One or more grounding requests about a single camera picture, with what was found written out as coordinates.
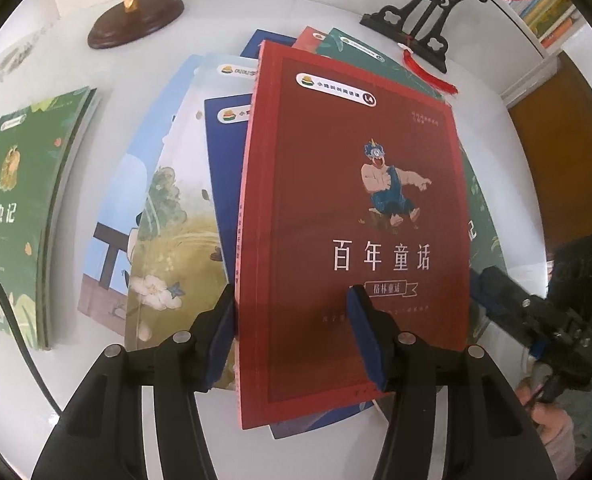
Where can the person's right forearm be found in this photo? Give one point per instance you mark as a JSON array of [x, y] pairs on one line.
[[556, 440]]

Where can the navy blue bird book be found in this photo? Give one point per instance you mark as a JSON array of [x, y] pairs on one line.
[[228, 170]]

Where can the olive green insect book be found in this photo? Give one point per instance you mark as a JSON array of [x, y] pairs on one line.
[[10, 185]]

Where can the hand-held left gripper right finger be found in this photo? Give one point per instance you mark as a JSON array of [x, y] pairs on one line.
[[368, 345]]

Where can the light blue poetry book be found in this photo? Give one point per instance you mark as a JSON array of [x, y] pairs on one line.
[[120, 175]]

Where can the teal green insect book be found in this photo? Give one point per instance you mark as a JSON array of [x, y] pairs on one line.
[[401, 75]]

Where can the black ornate fan stand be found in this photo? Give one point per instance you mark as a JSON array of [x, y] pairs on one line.
[[376, 22]]

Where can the person's right hand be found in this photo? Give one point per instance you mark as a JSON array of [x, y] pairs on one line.
[[531, 392]]

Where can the pale white rabbit book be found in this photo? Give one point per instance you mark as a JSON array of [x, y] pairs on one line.
[[175, 220]]

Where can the yellow globe on wooden base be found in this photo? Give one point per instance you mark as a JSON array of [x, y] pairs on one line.
[[135, 20]]

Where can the dark red fairy tale book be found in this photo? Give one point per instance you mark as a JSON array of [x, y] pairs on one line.
[[326, 185]]

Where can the royal blue framed book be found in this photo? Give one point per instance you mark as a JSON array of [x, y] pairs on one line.
[[253, 45]]

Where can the row of thin picture books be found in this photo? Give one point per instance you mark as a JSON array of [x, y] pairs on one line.
[[551, 10]]

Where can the red tassel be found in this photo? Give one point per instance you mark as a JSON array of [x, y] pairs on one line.
[[446, 85]]

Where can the coral red poet book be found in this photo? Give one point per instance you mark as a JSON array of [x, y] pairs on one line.
[[308, 40]]

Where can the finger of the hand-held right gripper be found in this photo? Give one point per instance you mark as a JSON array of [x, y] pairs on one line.
[[493, 290]]

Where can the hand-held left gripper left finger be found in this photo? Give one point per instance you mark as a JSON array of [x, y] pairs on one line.
[[215, 355]]

